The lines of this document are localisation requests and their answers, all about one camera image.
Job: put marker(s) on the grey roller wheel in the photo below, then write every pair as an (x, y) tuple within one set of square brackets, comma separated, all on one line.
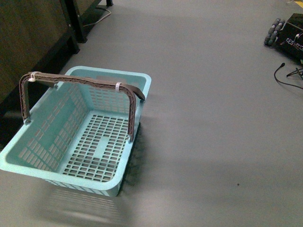
[(273, 32)]

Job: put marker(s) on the white zip tie right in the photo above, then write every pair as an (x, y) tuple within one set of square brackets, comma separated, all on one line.
[(117, 87)]

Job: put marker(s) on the white zip tie left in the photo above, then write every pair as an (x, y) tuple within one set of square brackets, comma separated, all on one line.
[(32, 76)]

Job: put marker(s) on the brown basket handle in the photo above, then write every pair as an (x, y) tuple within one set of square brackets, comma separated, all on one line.
[(51, 79)]

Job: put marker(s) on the dark wooden display stand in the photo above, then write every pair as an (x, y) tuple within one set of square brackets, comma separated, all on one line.
[(32, 32)]

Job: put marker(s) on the white zip tie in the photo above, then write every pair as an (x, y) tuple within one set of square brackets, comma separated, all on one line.
[(32, 76), (117, 87)]

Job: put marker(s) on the black wheeled robot base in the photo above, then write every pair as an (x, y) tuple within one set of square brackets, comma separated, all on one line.
[(290, 39)]

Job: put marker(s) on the light blue plastic basket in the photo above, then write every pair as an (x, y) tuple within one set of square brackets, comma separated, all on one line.
[(77, 135)]

